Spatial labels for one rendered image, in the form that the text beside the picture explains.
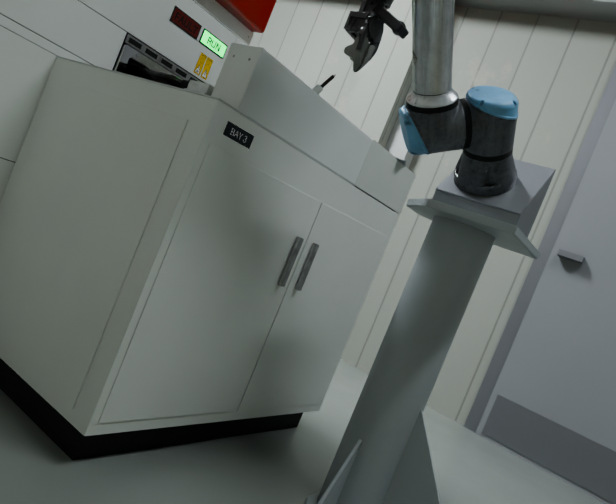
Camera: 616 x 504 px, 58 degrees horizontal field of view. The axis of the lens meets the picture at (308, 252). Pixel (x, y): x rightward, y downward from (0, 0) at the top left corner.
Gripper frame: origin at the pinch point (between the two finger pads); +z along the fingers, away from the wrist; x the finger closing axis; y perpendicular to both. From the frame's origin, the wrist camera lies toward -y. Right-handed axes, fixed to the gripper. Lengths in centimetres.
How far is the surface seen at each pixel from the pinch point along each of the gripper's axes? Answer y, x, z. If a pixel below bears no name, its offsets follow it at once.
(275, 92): -4.0, 31.3, 20.8
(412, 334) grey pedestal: -41, -5, 60
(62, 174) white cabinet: 36, 46, 56
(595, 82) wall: -14, -187, -86
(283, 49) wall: 201, -184, -74
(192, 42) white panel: 59, 8, 4
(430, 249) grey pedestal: -37, -5, 39
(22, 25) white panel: 59, 56, 26
